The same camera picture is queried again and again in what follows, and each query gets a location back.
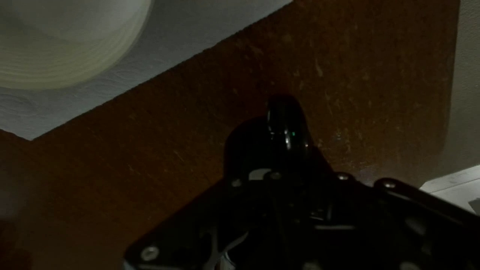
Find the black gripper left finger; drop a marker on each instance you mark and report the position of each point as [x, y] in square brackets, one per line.
[200, 225]

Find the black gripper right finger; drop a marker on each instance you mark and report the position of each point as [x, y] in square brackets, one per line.
[390, 225]

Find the white plate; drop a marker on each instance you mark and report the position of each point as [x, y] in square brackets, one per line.
[60, 39]

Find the pale striped seat cushion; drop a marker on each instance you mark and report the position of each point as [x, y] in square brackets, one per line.
[455, 187]

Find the white cloth napkin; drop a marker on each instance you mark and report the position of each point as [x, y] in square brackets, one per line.
[165, 39]

